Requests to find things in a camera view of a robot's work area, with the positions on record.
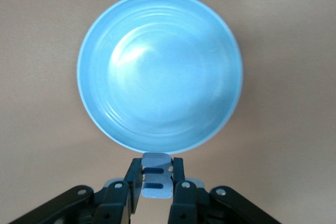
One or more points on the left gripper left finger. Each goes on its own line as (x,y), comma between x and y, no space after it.
(110,203)

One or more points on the blue letter m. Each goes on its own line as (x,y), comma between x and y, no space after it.
(155,161)

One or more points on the brown table mat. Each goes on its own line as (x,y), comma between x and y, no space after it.
(39,51)

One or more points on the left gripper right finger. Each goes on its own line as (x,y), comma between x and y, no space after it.
(189,203)

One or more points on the blue plate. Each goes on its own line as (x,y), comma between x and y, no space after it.
(157,77)

